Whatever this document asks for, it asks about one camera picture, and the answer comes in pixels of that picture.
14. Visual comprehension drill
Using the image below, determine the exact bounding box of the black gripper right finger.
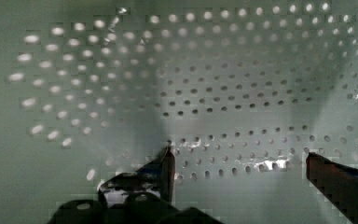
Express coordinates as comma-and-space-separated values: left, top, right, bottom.
306, 152, 358, 224

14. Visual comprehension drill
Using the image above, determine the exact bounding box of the green plastic strainer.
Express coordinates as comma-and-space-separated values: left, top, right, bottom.
0, 0, 358, 224

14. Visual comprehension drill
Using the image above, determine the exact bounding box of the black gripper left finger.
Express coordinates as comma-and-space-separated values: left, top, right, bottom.
47, 147, 223, 224

